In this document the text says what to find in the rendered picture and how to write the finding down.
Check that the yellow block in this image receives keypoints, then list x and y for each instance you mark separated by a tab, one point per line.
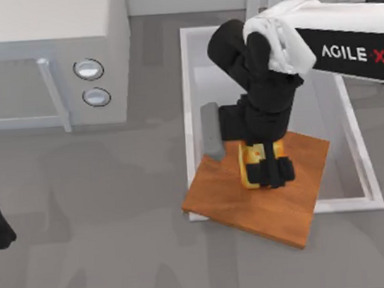
252	153

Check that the wooden board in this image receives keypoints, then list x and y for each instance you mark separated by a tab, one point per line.
264	211

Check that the white sink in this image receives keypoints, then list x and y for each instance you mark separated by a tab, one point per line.
356	160

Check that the round microwave knob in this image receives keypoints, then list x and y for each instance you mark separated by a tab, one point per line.
96	97
88	69

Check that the pale microwave oven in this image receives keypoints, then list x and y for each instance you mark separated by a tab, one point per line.
51	22

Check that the microwave glass door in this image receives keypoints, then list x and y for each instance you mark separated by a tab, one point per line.
16	92

